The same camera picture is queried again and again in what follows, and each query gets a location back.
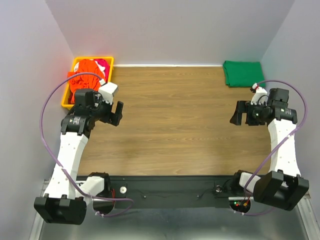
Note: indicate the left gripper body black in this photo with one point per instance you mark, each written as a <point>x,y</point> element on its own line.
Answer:
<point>103,110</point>

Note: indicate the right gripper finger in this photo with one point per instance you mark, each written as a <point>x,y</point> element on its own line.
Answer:
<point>241,106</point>
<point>236,119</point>

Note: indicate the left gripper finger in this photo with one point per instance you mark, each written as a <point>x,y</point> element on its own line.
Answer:
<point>115,119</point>
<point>119,108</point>

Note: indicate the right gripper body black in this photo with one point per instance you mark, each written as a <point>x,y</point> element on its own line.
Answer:
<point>255,114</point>

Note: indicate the orange t shirt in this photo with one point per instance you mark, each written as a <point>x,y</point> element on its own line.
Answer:
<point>84,81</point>

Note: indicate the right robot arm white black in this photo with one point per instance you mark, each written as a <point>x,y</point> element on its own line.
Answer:
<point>283,186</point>

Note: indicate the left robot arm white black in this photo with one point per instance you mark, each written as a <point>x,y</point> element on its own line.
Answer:
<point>62,203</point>

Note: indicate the green folded t shirt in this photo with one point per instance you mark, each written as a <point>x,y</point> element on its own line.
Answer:
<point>242,74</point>

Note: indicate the yellow plastic bin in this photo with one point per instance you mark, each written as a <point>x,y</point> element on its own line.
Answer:
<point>65,103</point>

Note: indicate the pink t shirt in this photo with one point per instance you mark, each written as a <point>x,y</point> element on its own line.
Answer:
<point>104,67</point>

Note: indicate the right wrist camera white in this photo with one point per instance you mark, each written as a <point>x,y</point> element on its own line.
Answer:
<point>260,96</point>

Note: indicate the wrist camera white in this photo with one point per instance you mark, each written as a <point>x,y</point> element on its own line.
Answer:
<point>108,92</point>
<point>260,96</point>

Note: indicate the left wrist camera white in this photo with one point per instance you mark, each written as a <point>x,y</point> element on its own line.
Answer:
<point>108,92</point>

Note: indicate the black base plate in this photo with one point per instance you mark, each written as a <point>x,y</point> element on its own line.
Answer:
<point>171,192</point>

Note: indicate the aluminium frame rail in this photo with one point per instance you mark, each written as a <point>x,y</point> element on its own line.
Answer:
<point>35,233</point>

